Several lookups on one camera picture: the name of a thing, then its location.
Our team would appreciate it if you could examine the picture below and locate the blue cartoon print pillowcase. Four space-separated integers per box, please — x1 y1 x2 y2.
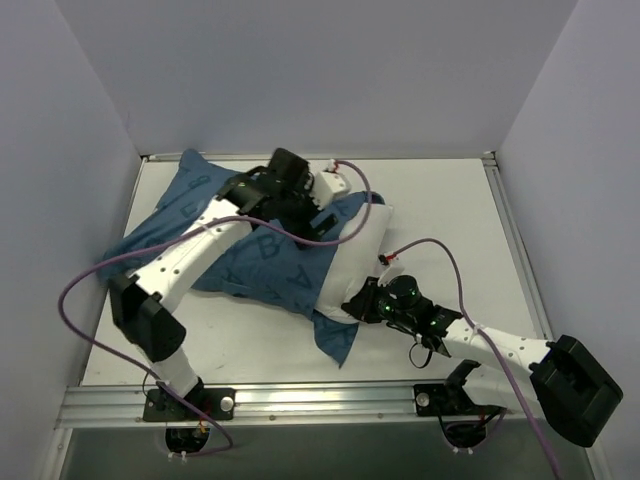
98 149 390 365

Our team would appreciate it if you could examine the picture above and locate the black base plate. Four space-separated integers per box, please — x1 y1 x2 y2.
142 387 236 423
413 383 502 417

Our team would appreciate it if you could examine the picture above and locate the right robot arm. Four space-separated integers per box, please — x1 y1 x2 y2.
342 275 623 448

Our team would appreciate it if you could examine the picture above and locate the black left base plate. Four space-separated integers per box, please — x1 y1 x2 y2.
142 387 236 423

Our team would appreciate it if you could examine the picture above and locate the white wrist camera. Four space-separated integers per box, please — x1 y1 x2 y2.
377 252 404 287
310 171 351 209

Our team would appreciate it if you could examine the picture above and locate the aluminium rail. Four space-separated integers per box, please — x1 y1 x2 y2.
482 156 554 340
56 373 523 429
140 152 496 164

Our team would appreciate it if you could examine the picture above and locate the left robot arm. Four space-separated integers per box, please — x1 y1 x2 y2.
109 148 351 419

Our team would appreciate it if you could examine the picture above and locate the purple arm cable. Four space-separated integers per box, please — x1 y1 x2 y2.
379 239 564 480
57 158 374 456

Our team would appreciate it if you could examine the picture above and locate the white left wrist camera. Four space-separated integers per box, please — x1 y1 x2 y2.
310 171 351 209

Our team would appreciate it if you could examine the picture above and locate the white pillow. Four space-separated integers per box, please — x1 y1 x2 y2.
314 204 393 324

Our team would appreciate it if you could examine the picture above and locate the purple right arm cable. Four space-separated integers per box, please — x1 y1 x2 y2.
379 239 564 480

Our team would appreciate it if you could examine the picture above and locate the aluminium front rail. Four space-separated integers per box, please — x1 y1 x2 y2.
56 373 523 429

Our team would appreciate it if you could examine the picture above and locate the aluminium right side rail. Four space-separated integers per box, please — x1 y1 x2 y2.
482 156 554 340

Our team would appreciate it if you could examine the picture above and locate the aluminium back rail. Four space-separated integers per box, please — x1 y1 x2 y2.
140 152 496 164

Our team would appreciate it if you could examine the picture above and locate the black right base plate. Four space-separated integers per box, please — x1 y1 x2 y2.
413 383 502 417

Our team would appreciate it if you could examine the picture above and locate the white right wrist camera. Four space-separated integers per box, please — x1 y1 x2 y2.
377 252 404 287

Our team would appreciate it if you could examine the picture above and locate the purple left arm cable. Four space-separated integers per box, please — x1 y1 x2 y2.
57 158 374 456

